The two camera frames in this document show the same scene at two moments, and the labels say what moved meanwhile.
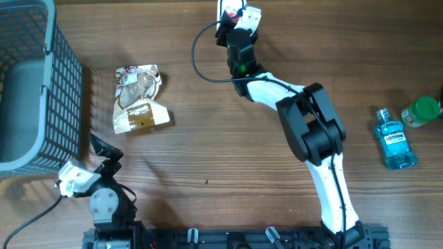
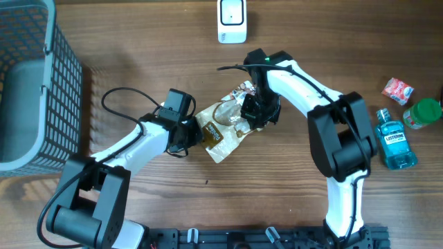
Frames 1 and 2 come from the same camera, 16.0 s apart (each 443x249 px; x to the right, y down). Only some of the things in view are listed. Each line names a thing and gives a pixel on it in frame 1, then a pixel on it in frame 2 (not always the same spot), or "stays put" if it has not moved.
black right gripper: (223, 32) -> (248, 111)
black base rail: (360, 237) stays put
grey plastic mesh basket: (41, 91) stays put
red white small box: (232, 14) -> (399, 90)
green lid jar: (422, 110) stays put
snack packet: (136, 88) -> (222, 124)
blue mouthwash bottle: (392, 137) stays put
